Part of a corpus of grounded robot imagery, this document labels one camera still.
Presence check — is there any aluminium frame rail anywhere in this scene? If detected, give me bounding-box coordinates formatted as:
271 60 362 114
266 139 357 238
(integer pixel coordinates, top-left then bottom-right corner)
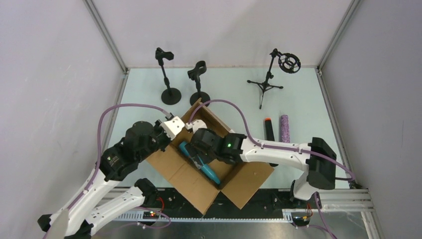
319 189 375 212

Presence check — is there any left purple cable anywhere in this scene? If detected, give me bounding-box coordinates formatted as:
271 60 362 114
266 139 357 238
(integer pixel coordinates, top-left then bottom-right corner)
74 104 174 202

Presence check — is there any teal blue microphone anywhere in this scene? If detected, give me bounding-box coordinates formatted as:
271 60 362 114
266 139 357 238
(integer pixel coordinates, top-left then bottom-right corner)
178 141 220 185

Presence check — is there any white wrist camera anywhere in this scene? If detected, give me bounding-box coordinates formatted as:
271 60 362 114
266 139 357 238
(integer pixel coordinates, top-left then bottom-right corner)
160 116 185 140
185 119 207 133

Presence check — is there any black tripod shock-mount stand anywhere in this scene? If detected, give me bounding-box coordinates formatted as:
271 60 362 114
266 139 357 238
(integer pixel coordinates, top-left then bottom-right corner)
247 48 302 110

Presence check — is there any black orange-ring microphone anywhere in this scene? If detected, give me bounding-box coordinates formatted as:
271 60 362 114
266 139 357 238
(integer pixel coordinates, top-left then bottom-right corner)
263 118 279 168

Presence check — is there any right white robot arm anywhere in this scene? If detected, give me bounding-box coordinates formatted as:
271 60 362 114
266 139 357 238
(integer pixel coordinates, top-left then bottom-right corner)
191 128 336 201

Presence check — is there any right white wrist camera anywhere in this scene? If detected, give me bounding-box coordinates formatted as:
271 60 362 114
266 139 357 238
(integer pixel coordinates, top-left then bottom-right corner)
185 119 207 133

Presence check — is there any brown cardboard box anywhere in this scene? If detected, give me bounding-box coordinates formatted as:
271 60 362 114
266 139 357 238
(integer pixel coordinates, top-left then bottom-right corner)
145 97 275 215

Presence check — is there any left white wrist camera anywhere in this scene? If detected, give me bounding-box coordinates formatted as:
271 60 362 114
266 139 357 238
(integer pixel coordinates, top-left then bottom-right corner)
160 116 185 140

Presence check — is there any black round-base mic stand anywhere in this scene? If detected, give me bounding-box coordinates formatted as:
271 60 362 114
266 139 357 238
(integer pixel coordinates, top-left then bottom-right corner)
155 47 181 105

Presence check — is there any purple glitter microphone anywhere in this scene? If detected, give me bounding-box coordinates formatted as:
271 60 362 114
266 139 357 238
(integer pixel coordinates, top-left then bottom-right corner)
279 115 290 143

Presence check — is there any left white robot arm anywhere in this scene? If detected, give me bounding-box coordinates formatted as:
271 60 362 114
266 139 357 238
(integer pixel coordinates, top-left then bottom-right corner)
37 117 184 239

